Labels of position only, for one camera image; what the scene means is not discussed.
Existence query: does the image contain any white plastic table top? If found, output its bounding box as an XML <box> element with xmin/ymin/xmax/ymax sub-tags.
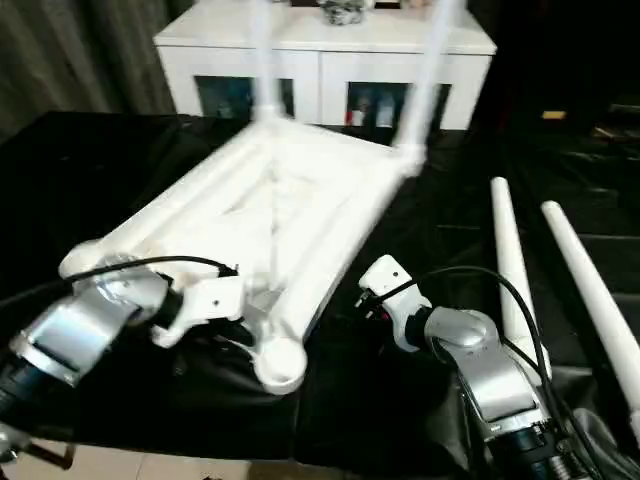
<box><xmin>57</xmin><ymin>104</ymin><xmax>431</xmax><ymax>396</ymax></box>

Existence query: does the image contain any white plastic table leg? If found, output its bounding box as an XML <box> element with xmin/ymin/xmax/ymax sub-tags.
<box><xmin>541</xmin><ymin>200</ymin><xmax>640</xmax><ymax>439</ymax></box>
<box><xmin>394</xmin><ymin>0</ymin><xmax>469</xmax><ymax>151</ymax></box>
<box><xmin>251</xmin><ymin>0</ymin><xmax>280</xmax><ymax>126</ymax></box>
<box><xmin>489</xmin><ymin>177</ymin><xmax>554</xmax><ymax>386</ymax></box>

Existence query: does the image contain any black table mat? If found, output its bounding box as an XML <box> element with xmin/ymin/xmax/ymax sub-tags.
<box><xmin>0</xmin><ymin>110</ymin><xmax>640</xmax><ymax>480</ymax></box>

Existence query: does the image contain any black metal table leg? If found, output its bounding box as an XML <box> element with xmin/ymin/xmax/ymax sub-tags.
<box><xmin>27</xmin><ymin>439</ymin><xmax>76</xmax><ymax>474</ymax></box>

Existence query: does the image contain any white cabinet with glass doors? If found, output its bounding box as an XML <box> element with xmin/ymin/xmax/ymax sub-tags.
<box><xmin>153</xmin><ymin>0</ymin><xmax>499</xmax><ymax>132</ymax></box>

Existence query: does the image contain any black white spotted toy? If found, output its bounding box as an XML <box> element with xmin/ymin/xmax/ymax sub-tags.
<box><xmin>319</xmin><ymin>0</ymin><xmax>369</xmax><ymax>25</ymax></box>

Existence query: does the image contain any grey curtain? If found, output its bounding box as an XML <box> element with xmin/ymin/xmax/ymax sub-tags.
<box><xmin>0</xmin><ymin>0</ymin><xmax>176</xmax><ymax>144</ymax></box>

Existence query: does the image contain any black cabinet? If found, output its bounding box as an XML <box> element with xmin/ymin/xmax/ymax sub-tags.
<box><xmin>472</xmin><ymin>0</ymin><xmax>640</xmax><ymax>136</ymax></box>

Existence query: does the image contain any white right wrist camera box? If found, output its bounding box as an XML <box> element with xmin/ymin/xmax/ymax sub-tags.
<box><xmin>358</xmin><ymin>254</ymin><xmax>434</xmax><ymax>354</ymax></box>

